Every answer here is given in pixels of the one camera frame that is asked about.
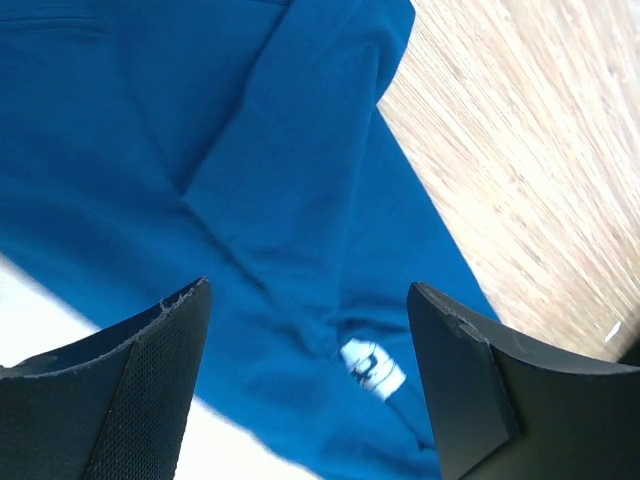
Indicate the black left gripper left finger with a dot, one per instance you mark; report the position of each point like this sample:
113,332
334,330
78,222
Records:
113,405

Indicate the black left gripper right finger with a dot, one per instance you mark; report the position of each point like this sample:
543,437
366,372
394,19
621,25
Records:
504,405

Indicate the blue printed t-shirt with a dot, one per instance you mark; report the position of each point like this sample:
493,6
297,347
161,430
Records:
145,144

